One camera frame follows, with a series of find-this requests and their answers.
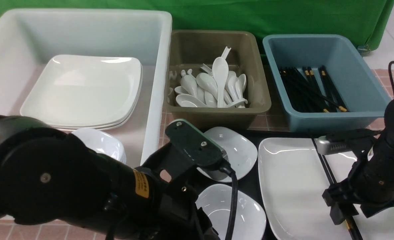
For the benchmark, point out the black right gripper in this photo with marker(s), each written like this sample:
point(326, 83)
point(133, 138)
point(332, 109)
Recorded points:
point(341, 198)

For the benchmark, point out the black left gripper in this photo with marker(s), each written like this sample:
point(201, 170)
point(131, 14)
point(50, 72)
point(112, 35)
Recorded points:
point(172, 167)

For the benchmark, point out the large white rectangular plate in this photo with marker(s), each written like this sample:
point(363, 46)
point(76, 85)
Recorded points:
point(292, 181)

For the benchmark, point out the small white bowl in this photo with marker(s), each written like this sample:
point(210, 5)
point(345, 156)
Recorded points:
point(250, 220)
point(241, 152)

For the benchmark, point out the white ceramic soup spoon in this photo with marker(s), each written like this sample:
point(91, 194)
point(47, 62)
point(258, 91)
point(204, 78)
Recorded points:
point(220, 70)

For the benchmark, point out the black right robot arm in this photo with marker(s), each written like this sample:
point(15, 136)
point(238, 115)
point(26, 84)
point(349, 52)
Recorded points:
point(370, 182)

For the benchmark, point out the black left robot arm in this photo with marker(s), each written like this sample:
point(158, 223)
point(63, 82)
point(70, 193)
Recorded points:
point(46, 175)

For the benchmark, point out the stack of small white bowls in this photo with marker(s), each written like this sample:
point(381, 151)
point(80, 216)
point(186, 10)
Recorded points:
point(102, 142)

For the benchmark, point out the black serving tray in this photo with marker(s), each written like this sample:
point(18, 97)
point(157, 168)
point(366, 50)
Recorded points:
point(250, 184)

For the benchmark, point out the pile of white spoons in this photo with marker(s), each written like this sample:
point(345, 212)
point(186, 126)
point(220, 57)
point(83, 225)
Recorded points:
point(201, 91)

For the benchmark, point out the olive green plastic bin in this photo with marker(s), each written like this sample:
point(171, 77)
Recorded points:
point(190, 49)

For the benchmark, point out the bundle of black chopsticks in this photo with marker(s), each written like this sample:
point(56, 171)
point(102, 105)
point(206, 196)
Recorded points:
point(307, 95)

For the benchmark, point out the blue plastic bin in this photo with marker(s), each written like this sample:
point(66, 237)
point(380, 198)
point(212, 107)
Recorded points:
point(362, 93)

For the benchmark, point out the stack of white square plates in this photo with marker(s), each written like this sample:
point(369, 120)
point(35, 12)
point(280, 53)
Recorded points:
point(76, 92)

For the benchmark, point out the pink checkered tablecloth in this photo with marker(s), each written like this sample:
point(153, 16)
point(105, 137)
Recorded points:
point(274, 120)

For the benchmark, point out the green cloth backdrop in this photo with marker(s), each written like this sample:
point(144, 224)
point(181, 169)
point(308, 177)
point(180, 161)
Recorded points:
point(361, 21)

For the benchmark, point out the large white plastic tub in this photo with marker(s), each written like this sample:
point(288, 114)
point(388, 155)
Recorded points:
point(29, 38)

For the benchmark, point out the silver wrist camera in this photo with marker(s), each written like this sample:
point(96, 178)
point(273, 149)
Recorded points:
point(346, 141)

